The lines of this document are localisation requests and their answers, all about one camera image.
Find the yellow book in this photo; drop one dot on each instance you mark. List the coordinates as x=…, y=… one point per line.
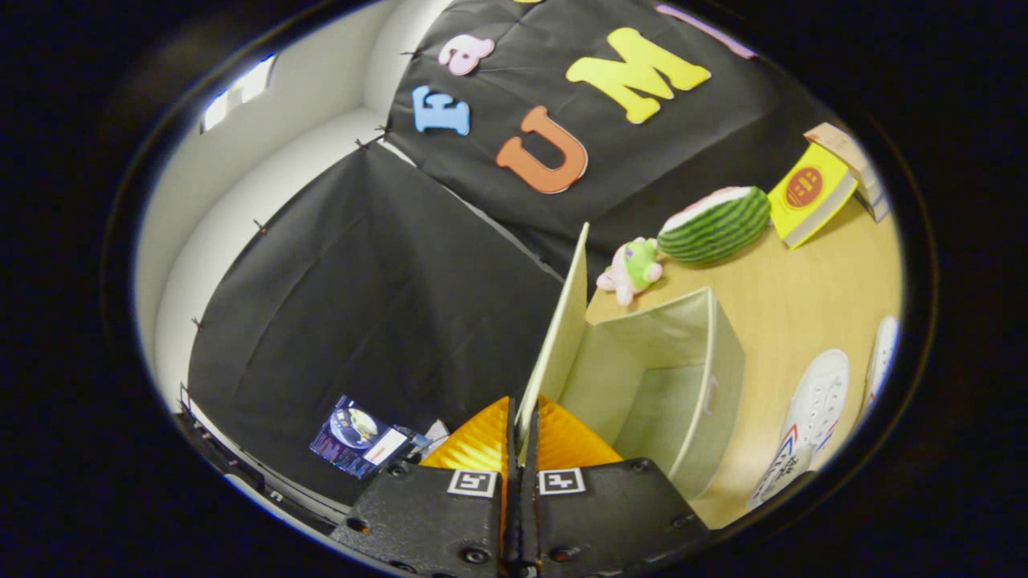
x=807, y=193

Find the blue printed package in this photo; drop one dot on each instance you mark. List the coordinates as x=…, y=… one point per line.
x=357, y=437

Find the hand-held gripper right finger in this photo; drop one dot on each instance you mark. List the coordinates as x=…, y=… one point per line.
x=610, y=514

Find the white book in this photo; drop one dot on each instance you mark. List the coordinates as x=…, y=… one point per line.
x=871, y=190

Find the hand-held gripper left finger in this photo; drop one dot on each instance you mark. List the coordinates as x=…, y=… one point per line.
x=434, y=522

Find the beige fabric storage box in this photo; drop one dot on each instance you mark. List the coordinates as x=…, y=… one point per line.
x=658, y=401

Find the dark metal rail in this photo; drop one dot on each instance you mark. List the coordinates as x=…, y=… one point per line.
x=241, y=470

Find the tan book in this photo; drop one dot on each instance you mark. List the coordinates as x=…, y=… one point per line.
x=839, y=144

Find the blue-grey book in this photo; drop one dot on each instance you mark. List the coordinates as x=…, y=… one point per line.
x=880, y=210

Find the white device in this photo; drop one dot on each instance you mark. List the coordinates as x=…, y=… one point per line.
x=436, y=433

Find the white canvas shoe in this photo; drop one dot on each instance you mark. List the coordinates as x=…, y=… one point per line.
x=883, y=353
x=815, y=401

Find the pink and green plush toy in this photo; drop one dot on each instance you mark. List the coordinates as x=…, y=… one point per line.
x=634, y=269

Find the watermelon slice plush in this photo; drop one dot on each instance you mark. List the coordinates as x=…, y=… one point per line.
x=715, y=229

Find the ceiling light panel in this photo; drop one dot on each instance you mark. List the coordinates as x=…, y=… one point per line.
x=241, y=92

